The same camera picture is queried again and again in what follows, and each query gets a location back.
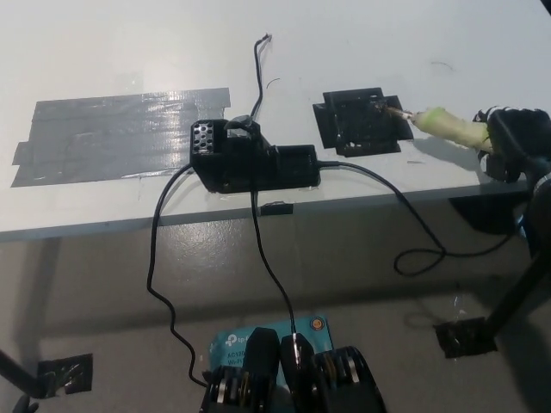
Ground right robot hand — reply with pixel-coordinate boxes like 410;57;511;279
472;105;551;185

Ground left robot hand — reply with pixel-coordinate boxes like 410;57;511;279
10;393;40;413

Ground tape-wrapped soldering iron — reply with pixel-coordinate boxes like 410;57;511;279
382;105;492;151

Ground black soldering iron cable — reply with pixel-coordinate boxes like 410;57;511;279
317;158;520;277

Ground black robot torso blocks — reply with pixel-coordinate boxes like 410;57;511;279
200;326;387;413

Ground black soldering station base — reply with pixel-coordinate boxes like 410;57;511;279
189;114;322;194

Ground black diagonal stand pole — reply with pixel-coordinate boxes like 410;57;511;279
484;253;551;341
0;348;48;399

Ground black floor tape patch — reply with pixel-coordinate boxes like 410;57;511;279
433;317;499;359
36;353;94;397

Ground grey metal table leg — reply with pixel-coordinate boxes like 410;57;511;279
12;237;62;362

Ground black square tape patch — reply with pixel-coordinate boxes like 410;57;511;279
313;87;415;158

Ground teal tp-link box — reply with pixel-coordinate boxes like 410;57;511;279
209;315;336;384

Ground small black tape strip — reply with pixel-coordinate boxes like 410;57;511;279
261;202;294;216

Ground black under-table bracket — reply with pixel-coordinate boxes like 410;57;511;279
449;195;530;236

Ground black station power cable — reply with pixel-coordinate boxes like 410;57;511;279
145;165;212;388

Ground thin black frayed-end cable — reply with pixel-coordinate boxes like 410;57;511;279
251;33;302;362

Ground grey duct tape patch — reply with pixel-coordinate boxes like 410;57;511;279
9;87;232;188

